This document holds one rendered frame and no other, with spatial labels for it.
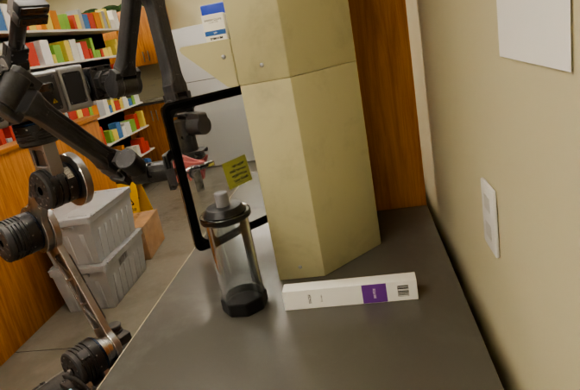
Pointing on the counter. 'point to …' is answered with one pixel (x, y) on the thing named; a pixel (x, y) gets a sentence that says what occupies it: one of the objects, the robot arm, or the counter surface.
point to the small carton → (215, 27)
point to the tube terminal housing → (302, 106)
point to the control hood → (215, 59)
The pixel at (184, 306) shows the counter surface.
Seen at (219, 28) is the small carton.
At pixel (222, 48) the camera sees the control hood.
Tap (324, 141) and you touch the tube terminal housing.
